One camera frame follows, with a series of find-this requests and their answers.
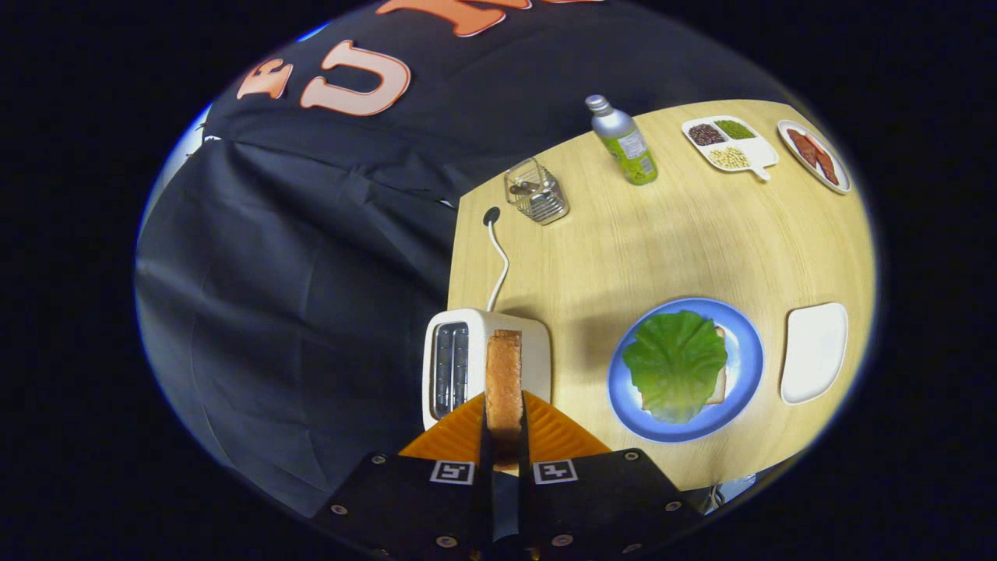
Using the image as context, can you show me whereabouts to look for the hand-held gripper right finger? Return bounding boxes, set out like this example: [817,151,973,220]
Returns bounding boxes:
[518,392,706,561]

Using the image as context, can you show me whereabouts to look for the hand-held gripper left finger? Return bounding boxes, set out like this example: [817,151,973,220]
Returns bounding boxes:
[310,392,495,561]

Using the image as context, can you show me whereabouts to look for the toasted bread slice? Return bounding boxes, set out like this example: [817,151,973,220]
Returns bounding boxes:
[484,330,524,468]

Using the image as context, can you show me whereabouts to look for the green lettuce leaf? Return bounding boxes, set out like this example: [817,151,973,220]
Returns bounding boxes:
[622,310,728,425]

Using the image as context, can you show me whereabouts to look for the cream toaster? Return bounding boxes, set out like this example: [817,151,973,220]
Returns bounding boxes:
[422,309,552,431]

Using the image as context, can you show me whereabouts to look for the white bread slice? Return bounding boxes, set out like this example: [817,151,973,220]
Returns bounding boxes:
[639,326,729,410]

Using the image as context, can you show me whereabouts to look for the blue round plate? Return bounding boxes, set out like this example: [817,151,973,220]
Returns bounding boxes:
[608,298,765,444]

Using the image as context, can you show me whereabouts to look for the white square plate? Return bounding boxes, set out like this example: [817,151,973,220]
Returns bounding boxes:
[780,302,849,406]

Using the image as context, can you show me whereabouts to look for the silver bottle with green label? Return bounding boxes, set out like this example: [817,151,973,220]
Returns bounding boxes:
[585,94,659,186]

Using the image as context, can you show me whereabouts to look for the white divided tray with beans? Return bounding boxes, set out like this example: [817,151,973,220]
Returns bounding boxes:
[682,116,780,182]

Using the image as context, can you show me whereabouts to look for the white oval plate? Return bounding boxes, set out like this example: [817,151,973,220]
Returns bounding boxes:
[777,119,852,195]

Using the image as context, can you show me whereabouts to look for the brown meat slices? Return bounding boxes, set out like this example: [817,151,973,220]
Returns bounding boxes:
[788,129,840,186]

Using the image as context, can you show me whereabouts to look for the white toaster cable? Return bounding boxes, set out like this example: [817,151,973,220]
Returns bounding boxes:
[483,206,511,312]

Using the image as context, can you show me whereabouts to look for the wire mesh basket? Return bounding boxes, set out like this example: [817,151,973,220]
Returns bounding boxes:
[504,157,570,226]

